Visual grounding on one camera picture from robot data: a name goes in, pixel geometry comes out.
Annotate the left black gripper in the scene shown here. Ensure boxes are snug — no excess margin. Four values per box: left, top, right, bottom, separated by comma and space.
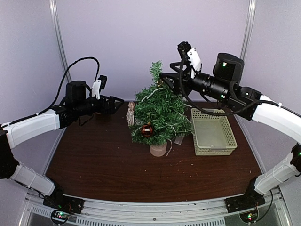
75, 95, 124, 116

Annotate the white round ornament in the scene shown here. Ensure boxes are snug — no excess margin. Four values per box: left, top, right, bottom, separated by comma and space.
126, 102, 135, 127

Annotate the small green christmas tree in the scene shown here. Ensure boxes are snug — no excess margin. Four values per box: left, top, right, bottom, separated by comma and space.
128, 61, 191, 157

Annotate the red bauble ornament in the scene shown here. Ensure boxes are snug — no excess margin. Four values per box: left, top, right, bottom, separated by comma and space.
141, 122, 154, 138

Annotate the clear battery box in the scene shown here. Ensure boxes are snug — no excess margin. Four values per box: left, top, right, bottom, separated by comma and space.
174, 135, 184, 145

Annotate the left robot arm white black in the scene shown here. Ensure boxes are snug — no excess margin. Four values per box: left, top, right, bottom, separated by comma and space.
0, 76, 124, 209

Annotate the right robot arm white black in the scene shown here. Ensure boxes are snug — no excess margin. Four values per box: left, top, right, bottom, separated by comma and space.
159, 52, 301, 208

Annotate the beige plastic basket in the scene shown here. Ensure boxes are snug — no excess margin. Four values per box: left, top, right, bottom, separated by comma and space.
190, 108, 238, 156

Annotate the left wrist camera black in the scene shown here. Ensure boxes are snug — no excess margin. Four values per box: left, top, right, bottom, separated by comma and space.
91, 75, 107, 99

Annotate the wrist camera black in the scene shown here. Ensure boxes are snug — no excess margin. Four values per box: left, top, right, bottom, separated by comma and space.
177, 41, 203, 80
91, 75, 107, 99

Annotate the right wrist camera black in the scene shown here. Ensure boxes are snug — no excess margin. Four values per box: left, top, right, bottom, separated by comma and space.
177, 41, 203, 80

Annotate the left black cable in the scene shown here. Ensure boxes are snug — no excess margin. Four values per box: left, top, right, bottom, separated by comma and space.
4, 56, 101, 127

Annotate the black cable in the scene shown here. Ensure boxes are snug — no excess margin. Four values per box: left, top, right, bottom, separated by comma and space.
177, 55, 283, 116
4, 56, 101, 127

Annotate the right black cable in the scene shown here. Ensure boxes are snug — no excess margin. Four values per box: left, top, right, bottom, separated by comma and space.
177, 55, 283, 116

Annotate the right aluminium frame post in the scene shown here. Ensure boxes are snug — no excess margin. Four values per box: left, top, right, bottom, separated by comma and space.
240, 0, 257, 61

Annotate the aluminium frame post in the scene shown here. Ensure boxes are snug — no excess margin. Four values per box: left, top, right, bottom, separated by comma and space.
49, 0, 68, 71
240, 0, 257, 61

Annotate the left aluminium frame post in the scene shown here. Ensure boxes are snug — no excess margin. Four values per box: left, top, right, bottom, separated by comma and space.
49, 0, 68, 71

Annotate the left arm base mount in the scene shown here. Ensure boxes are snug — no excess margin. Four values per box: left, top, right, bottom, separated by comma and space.
42, 182, 84, 214

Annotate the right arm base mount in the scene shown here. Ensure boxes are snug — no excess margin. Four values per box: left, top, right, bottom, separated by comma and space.
225, 181, 266, 213

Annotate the front aluminium rail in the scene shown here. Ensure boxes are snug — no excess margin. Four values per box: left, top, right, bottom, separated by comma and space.
18, 184, 292, 226

